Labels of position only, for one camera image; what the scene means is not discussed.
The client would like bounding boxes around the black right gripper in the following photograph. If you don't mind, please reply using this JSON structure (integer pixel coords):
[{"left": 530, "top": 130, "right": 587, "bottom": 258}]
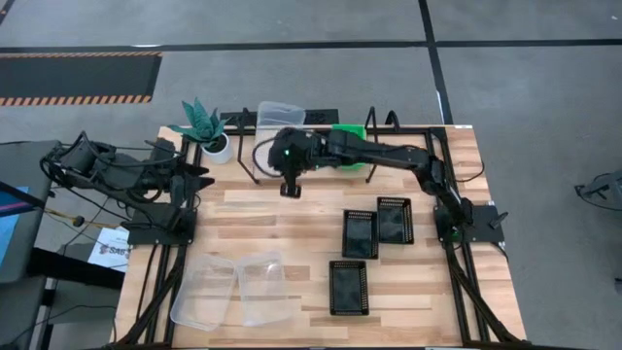
[{"left": 265, "top": 126, "right": 326, "bottom": 199}]

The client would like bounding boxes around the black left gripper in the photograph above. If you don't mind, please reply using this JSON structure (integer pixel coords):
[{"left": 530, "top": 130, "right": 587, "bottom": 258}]
[{"left": 150, "top": 138, "right": 216, "bottom": 208}]

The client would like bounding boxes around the clear plastic basket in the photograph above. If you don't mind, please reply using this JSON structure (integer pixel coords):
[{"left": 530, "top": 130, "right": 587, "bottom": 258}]
[
  {"left": 253, "top": 100, "right": 306, "bottom": 174},
  {"left": 236, "top": 251, "right": 293, "bottom": 327},
  {"left": 169, "top": 252, "right": 238, "bottom": 333}
]

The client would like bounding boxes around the black plastic basket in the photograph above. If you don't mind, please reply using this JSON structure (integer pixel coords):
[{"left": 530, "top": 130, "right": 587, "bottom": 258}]
[
  {"left": 328, "top": 260, "right": 370, "bottom": 317},
  {"left": 341, "top": 209, "right": 379, "bottom": 261},
  {"left": 376, "top": 195, "right": 415, "bottom": 245}
]

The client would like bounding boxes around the green plastic basket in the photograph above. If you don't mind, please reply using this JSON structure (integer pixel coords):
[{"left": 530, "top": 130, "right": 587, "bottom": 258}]
[{"left": 331, "top": 123, "right": 368, "bottom": 171}]

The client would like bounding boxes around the artificial plant in white pot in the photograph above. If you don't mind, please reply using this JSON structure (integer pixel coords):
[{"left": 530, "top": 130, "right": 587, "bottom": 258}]
[{"left": 167, "top": 96, "right": 234, "bottom": 165}]

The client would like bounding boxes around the white printed paper sheet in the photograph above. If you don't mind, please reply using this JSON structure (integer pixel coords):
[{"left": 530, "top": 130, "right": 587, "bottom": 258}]
[{"left": 86, "top": 227, "right": 131, "bottom": 272}]

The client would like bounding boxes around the black side bench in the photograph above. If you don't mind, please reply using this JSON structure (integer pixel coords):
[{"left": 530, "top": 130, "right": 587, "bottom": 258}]
[{"left": 26, "top": 247, "right": 126, "bottom": 292}]

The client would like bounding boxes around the black hazard-striped floor mat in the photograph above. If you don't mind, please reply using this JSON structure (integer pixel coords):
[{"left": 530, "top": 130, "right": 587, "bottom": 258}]
[{"left": 0, "top": 52, "right": 163, "bottom": 107}]

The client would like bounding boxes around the grey cart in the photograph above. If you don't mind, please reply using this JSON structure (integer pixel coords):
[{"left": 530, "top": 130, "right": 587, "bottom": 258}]
[{"left": 0, "top": 140, "right": 63, "bottom": 284}]

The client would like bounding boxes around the blue panel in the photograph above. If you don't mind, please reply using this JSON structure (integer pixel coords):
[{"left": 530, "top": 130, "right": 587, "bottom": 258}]
[{"left": 0, "top": 187, "right": 30, "bottom": 268}]

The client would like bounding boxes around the black chair base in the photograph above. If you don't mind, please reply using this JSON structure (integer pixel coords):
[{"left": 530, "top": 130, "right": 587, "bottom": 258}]
[{"left": 574, "top": 169, "right": 622, "bottom": 211}]

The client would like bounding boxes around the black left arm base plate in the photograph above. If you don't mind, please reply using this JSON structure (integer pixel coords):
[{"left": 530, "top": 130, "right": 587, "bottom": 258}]
[{"left": 126, "top": 208, "right": 198, "bottom": 246}]

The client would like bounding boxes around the black aluminium rig frame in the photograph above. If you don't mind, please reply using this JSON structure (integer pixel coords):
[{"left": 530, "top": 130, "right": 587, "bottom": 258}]
[{"left": 116, "top": 124, "right": 531, "bottom": 349}]

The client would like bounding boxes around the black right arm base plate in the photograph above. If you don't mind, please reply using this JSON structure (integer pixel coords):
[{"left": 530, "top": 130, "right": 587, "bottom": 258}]
[{"left": 433, "top": 203, "right": 505, "bottom": 244}]

